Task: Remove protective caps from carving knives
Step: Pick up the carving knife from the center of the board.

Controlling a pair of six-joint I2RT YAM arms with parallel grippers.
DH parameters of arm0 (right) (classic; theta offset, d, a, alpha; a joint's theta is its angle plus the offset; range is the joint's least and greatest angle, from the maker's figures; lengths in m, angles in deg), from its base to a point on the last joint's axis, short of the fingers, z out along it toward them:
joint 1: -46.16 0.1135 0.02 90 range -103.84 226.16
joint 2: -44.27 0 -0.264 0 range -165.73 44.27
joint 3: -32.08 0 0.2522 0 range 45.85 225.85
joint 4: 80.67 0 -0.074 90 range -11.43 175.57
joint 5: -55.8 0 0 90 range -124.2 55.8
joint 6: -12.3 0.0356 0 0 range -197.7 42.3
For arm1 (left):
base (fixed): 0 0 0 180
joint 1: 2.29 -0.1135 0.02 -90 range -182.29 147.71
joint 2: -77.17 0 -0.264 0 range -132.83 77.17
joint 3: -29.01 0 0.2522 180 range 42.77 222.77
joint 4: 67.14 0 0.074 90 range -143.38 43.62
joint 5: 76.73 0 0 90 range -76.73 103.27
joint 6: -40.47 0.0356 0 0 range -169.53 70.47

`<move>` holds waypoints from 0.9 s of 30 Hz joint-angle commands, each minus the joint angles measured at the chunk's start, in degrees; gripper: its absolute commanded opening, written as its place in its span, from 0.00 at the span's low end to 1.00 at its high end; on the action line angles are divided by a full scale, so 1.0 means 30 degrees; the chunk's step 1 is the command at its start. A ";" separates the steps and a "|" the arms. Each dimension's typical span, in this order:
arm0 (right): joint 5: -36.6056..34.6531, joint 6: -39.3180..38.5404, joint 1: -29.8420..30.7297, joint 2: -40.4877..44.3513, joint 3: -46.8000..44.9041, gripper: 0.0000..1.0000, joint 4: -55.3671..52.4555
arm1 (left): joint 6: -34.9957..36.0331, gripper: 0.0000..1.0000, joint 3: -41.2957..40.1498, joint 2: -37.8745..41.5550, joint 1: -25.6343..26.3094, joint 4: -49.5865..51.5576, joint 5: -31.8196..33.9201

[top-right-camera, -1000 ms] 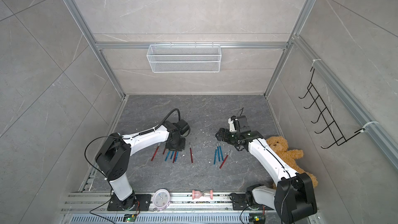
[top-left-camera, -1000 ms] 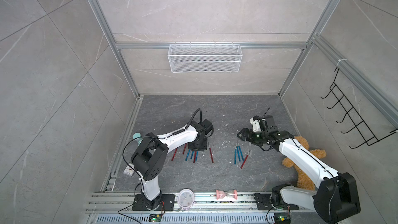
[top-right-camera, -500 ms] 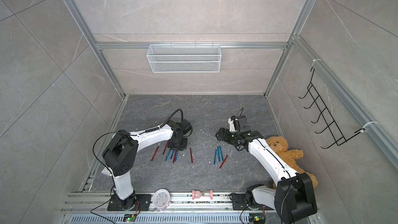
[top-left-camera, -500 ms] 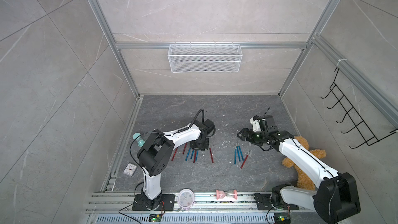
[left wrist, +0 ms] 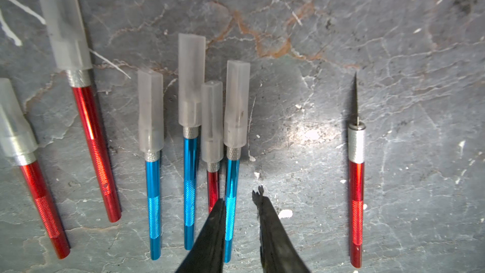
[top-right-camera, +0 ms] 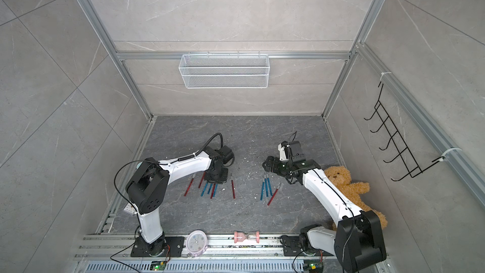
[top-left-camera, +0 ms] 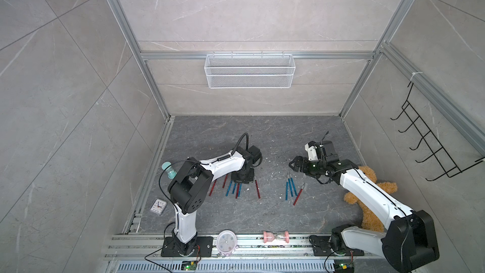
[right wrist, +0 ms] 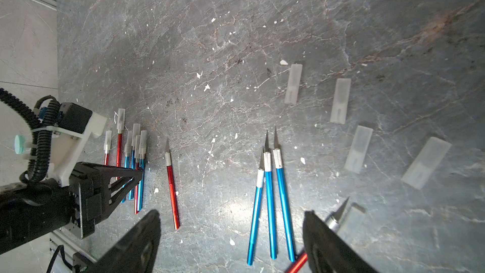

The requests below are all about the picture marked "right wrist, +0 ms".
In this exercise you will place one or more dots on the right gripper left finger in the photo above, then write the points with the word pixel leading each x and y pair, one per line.
pixel 136 251

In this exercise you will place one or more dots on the teal hourglass timer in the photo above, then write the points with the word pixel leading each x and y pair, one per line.
pixel 21 145

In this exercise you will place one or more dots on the clear knife cap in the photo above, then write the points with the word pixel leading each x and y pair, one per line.
pixel 420 171
pixel 340 101
pixel 358 150
pixel 291 93

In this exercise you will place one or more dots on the blue carving knife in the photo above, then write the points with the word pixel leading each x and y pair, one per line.
pixel 267 162
pixel 128 150
pixel 256 212
pixel 285 205

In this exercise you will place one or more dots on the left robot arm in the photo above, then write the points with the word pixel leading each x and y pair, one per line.
pixel 21 223

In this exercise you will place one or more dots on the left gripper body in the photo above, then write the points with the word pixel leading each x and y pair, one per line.
pixel 74 194

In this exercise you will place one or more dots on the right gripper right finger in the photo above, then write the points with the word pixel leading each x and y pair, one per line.
pixel 349 261

